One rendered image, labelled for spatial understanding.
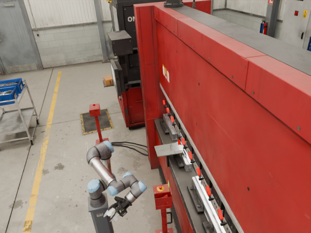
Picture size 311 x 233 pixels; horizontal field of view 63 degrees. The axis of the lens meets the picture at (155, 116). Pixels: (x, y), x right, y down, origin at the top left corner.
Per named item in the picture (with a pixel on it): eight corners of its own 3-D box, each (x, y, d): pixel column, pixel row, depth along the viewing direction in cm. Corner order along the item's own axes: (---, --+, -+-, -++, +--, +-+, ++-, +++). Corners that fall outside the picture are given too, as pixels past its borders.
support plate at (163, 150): (154, 146, 272) (154, 146, 272) (177, 143, 276) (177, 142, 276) (157, 157, 257) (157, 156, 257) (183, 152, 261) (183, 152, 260)
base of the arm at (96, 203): (90, 209, 232) (87, 202, 227) (89, 197, 245) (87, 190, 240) (106, 205, 235) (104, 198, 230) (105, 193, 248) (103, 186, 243)
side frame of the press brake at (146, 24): (148, 159, 409) (133, 4, 294) (199, 150, 420) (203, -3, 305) (151, 169, 387) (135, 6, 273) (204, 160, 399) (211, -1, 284)
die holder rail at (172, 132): (163, 119, 342) (163, 113, 338) (167, 119, 343) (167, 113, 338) (172, 140, 300) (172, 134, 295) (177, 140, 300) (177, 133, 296)
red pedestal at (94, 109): (95, 144, 453) (86, 103, 412) (109, 142, 456) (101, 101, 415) (95, 151, 436) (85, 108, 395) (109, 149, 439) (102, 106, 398)
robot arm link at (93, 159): (79, 149, 203) (112, 191, 175) (91, 144, 209) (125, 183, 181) (81, 159, 211) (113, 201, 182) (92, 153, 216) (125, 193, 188)
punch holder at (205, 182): (201, 181, 199) (202, 165, 191) (211, 180, 200) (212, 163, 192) (208, 196, 186) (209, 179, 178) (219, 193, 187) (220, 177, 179)
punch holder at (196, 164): (193, 165, 216) (193, 150, 208) (202, 163, 217) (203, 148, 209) (199, 177, 203) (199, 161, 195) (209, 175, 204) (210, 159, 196)
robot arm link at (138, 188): (142, 180, 192) (149, 189, 187) (131, 191, 191) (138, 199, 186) (138, 178, 185) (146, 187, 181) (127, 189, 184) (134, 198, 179)
